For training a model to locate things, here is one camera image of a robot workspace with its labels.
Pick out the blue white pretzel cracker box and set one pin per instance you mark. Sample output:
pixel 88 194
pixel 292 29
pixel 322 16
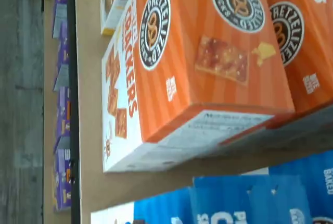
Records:
pixel 161 205
pixel 307 172

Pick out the orange cheddar pretzel cracker box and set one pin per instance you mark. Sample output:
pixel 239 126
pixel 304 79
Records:
pixel 307 52
pixel 208 83

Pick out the wooden shelf board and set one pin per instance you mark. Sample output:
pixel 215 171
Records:
pixel 91 52

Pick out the purple boxes on shelf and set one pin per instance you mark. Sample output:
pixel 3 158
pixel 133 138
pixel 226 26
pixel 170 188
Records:
pixel 49 78

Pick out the black metal shelf frame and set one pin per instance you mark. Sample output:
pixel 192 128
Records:
pixel 74 78

